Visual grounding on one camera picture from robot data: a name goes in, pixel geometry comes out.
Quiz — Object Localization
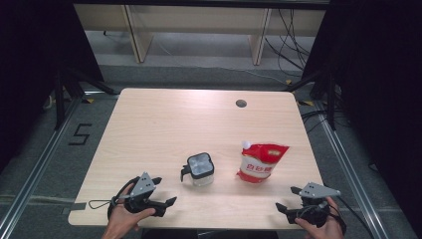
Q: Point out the red and white sugar pouch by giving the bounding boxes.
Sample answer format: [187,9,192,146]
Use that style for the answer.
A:
[236,140,291,184]

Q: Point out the aluminium floor rail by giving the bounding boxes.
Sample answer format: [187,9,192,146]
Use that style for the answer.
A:
[313,99,389,239]
[0,91,101,233]

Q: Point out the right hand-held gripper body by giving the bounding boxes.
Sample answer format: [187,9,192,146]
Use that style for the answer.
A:
[288,182,341,228]

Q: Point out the light wooden desk frame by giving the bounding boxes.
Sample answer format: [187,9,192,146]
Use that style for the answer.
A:
[73,3,327,67]

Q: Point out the glass jar with black lid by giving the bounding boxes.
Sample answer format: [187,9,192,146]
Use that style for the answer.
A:
[180,151,216,187]

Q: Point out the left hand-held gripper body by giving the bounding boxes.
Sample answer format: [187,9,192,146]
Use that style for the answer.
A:
[123,171,167,217]

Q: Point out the bundle of black cables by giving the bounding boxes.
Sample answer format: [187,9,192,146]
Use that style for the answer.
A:
[263,8,315,73]

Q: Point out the black curtain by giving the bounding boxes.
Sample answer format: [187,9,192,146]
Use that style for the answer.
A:
[0,0,106,173]
[302,0,422,233]

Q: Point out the person's right hand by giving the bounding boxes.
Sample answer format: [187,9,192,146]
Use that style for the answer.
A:
[294,197,346,239]

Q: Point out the person's left hand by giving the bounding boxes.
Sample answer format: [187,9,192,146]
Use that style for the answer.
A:
[108,183,156,233]

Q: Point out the black floor cables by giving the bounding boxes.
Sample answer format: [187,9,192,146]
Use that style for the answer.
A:
[300,106,349,133]

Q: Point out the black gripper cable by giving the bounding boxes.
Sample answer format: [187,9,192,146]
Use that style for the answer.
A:
[334,195,376,239]

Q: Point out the black metal stand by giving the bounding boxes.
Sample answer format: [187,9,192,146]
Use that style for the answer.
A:
[53,66,118,130]
[283,69,337,131]

